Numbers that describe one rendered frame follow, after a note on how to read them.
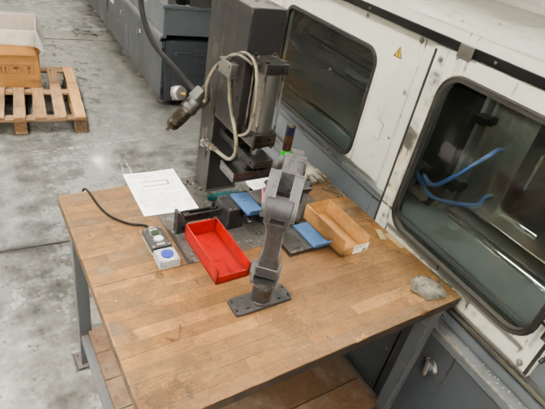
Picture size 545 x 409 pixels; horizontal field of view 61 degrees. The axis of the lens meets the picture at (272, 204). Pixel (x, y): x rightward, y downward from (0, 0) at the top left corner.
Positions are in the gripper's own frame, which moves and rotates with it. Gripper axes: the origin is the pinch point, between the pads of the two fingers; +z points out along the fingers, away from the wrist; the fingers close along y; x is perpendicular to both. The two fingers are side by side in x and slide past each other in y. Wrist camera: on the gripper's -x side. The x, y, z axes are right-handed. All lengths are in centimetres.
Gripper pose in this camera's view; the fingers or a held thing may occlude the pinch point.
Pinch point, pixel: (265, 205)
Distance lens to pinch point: 158.4
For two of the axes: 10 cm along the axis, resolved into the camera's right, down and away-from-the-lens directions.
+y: -3.3, -8.8, 3.4
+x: -8.3, 0.9, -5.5
